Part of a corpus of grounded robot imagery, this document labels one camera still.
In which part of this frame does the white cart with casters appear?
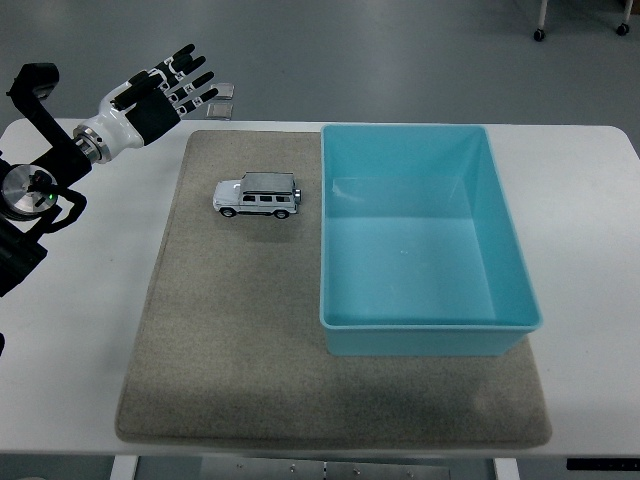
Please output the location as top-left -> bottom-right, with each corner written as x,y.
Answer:
531,0 -> 640,43

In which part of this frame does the light blue plastic box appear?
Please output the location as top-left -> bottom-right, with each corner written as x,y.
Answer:
318,123 -> 544,358

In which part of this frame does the white table leg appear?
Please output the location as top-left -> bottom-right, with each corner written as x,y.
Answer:
492,457 -> 521,480
109,455 -> 139,480

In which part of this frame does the beige grey felt mat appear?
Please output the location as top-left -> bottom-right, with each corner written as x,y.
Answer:
114,129 -> 553,446

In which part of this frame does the black table control panel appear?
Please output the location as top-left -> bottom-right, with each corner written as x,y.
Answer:
566,458 -> 640,472

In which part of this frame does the white toy car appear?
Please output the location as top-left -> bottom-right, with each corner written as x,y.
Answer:
212,171 -> 304,220

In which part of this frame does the grey metal plate with screws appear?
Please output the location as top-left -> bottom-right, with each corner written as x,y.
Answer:
199,457 -> 451,480

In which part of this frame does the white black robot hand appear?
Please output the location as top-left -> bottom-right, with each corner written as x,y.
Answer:
85,43 -> 217,152

